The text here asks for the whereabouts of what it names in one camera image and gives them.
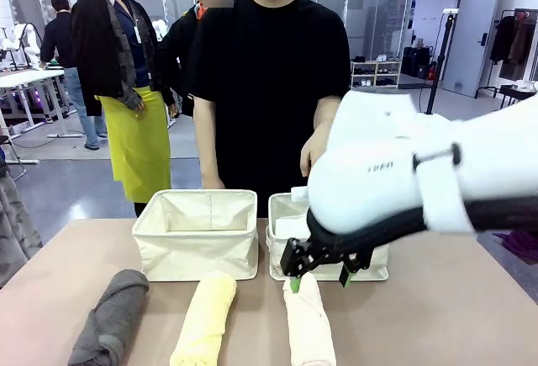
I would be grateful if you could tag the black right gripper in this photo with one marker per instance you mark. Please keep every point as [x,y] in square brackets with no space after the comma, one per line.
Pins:
[357,237]

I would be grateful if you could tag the cream towel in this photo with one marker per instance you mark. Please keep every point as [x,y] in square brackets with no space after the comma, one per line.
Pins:
[309,328]

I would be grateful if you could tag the grey towel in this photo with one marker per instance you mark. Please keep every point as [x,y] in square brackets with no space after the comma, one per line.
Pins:
[113,315]

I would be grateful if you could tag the person's right forearm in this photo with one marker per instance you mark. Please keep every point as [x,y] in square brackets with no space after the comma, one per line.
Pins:
[204,139]

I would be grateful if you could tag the person's left forearm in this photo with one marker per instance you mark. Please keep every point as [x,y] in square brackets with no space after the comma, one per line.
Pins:
[327,111]

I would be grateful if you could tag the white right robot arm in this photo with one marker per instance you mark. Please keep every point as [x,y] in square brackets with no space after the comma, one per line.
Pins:
[378,164]

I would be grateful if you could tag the person's left hand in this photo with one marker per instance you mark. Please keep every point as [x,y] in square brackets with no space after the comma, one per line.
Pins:
[313,149]

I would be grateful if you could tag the person's right hand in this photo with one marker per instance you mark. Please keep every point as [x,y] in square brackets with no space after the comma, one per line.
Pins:
[212,183]

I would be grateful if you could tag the white rolled towel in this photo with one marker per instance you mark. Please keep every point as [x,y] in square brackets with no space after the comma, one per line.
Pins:
[290,228]

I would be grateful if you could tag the white fabric basket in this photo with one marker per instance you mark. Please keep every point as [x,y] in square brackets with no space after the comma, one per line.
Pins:
[378,267]
[197,252]

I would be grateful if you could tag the yellow rolled towel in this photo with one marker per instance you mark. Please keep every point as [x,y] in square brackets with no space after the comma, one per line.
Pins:
[206,319]

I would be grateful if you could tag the person in black t-shirt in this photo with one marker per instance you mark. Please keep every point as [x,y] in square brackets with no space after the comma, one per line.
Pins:
[269,88]

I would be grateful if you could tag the wooden shoe rack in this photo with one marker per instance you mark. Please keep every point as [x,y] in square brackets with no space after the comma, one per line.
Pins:
[376,75]

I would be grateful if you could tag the purple cloth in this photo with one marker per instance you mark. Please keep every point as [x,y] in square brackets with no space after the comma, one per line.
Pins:
[521,244]

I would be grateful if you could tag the red fire extinguisher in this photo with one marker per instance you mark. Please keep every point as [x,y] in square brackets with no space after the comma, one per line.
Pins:
[432,73]

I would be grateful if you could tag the black suitcase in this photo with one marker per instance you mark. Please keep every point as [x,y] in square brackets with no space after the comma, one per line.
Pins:
[414,61]

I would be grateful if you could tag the person with yellow apron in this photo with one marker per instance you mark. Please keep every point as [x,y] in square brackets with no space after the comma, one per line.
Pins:
[138,139]

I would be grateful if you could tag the black tripod pole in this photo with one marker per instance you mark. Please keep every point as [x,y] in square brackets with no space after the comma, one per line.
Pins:
[439,59]

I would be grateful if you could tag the black utility cart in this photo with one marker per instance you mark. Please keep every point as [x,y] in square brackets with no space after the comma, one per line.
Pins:
[515,90]

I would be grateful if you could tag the bald person in black jacket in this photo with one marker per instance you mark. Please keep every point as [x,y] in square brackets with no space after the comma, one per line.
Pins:
[176,54]

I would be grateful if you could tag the grey door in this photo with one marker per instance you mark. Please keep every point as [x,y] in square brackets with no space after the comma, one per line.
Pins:
[471,46]

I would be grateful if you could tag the black clothes rack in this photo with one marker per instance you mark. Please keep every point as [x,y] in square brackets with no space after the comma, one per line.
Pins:
[510,42]

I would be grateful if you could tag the grey blanket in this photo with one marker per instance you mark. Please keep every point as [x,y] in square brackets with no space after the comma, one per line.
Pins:
[17,231]

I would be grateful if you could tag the man in dark shirt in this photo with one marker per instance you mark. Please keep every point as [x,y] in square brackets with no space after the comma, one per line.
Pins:
[59,42]

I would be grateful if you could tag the white workshop desk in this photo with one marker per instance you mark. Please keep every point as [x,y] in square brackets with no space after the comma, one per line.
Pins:
[25,77]

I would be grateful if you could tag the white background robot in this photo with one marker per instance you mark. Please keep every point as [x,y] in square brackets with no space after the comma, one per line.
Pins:
[31,42]

